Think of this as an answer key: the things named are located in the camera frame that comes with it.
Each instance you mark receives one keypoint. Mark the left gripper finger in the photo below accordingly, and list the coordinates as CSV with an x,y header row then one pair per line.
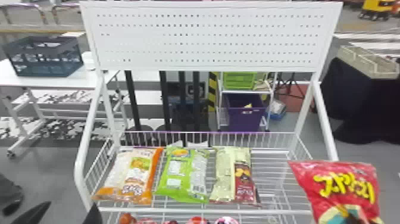
x,y
32,215
93,216

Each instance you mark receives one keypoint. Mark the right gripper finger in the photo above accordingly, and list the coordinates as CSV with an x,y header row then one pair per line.
x,y
354,219

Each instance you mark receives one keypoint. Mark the red snack packet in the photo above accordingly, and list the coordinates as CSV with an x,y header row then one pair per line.
x,y
340,187

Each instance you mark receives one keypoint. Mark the orange noodle cup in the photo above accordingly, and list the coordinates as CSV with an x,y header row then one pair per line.
x,y
126,219

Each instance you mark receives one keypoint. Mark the orange snack packet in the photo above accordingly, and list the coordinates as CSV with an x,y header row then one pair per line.
x,y
131,178

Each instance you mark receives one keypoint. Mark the red noodle cup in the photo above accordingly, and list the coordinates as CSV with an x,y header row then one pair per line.
x,y
197,220

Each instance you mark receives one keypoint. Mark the black draped side table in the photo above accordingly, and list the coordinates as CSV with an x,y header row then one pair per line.
x,y
359,94

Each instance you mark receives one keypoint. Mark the pink noodle cup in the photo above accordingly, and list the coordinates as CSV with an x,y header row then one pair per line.
x,y
226,220

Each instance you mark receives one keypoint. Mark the pale green snack packet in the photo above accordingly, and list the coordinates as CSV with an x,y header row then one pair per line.
x,y
228,175

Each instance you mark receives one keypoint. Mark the blue basket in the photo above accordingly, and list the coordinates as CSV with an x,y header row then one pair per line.
x,y
276,110

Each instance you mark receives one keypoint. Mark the white side table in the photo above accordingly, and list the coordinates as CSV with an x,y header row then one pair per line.
x,y
62,82

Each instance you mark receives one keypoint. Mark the purple crate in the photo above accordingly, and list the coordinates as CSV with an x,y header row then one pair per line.
x,y
245,112

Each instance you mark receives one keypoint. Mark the beige tray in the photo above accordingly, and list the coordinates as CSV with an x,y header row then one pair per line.
x,y
365,62

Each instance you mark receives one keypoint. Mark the dark blue crate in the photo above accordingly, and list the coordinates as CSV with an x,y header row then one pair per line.
x,y
43,56

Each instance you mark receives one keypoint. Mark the white shelf trolley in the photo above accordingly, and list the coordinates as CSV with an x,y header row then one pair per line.
x,y
218,106

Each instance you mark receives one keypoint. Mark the green basket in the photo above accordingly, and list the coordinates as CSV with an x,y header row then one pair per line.
x,y
239,80

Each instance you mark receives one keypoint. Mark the black post on round foot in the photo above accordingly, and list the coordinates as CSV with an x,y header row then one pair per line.
x,y
132,100
196,100
165,100

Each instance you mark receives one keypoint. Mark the striped post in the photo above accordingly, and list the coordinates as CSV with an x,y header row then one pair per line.
x,y
212,90

